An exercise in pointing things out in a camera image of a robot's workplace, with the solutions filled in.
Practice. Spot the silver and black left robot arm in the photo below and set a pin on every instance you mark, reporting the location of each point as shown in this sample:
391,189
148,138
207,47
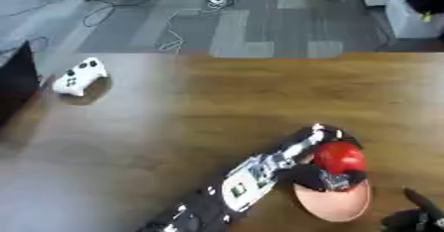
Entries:
248,183

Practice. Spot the white cabinet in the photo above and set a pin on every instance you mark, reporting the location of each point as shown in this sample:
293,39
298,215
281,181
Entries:
410,21

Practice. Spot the white game controller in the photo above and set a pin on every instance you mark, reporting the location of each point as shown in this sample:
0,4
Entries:
80,76

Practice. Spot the red toy apple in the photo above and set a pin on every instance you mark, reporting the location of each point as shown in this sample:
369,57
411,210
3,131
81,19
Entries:
341,156

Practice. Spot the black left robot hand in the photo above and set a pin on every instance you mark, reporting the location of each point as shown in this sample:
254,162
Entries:
306,178

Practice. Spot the pink round plate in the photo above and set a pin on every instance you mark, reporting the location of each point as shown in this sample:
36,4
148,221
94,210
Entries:
335,206

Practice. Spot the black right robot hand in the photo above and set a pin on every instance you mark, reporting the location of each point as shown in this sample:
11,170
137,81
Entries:
413,219

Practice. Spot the black box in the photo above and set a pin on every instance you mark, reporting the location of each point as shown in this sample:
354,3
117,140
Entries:
14,84

